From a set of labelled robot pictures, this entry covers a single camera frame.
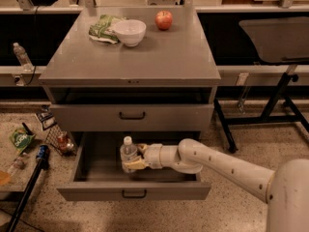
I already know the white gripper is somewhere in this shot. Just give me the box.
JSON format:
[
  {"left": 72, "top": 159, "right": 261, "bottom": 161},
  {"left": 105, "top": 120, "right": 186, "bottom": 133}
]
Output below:
[{"left": 124, "top": 143, "right": 162, "bottom": 170}]

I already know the clear plastic water bottle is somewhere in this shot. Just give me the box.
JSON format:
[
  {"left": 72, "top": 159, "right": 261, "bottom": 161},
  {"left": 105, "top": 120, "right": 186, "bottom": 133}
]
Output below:
[{"left": 120, "top": 136, "right": 138, "bottom": 173}]

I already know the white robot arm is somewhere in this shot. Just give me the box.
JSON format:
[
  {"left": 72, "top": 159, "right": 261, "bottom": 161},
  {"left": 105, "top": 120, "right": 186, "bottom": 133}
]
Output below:
[{"left": 121, "top": 136, "right": 309, "bottom": 232}]

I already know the open lower grey drawer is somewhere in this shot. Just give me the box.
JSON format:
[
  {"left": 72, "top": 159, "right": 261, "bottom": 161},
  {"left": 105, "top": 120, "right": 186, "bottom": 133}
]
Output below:
[{"left": 57, "top": 131, "right": 211, "bottom": 201}]

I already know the grey metal drawer cabinet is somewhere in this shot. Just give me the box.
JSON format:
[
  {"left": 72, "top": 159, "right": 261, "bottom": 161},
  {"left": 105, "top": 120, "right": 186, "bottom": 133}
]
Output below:
[{"left": 40, "top": 7, "right": 220, "bottom": 143}]

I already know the closed upper grey drawer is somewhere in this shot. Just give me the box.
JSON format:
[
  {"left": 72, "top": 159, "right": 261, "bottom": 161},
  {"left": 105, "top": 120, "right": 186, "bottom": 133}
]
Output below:
[{"left": 50, "top": 104, "right": 213, "bottom": 131}]

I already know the clear bottle on floor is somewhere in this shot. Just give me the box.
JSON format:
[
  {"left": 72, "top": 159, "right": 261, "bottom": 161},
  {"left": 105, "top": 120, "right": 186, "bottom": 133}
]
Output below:
[{"left": 8, "top": 153, "right": 29, "bottom": 177}]

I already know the small bottle on ledge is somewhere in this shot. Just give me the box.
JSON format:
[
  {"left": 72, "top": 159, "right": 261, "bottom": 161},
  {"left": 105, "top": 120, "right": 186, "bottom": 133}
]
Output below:
[{"left": 13, "top": 43, "right": 34, "bottom": 73}]

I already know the black pole with blue can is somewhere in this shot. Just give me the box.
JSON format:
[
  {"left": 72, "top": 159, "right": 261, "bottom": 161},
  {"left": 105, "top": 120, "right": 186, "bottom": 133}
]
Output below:
[{"left": 5, "top": 145, "right": 50, "bottom": 232}]

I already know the green snack bag on floor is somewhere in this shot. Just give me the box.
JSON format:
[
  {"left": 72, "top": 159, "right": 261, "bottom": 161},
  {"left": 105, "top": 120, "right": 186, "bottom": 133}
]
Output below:
[{"left": 10, "top": 128, "right": 35, "bottom": 154}]

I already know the white ceramic bowl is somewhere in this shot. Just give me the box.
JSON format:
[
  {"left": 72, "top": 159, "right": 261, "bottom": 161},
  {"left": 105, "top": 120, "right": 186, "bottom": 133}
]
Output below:
[{"left": 113, "top": 19, "right": 147, "bottom": 46}]

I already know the green chip bag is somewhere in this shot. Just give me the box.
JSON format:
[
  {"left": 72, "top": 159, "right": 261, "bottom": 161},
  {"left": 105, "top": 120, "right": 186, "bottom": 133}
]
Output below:
[{"left": 88, "top": 14, "right": 126, "bottom": 44}]

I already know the red apple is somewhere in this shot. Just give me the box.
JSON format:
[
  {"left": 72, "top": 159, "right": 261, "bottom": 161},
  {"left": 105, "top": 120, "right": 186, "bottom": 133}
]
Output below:
[{"left": 154, "top": 11, "right": 173, "bottom": 30}]

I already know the grey chair seat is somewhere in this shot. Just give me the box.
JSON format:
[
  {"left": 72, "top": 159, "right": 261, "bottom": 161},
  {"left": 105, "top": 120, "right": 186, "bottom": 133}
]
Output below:
[{"left": 239, "top": 16, "right": 309, "bottom": 65}]

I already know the black metal stand frame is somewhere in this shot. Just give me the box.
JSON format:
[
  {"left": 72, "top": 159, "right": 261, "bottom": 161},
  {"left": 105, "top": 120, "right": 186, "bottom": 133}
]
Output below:
[{"left": 214, "top": 64, "right": 309, "bottom": 153}]

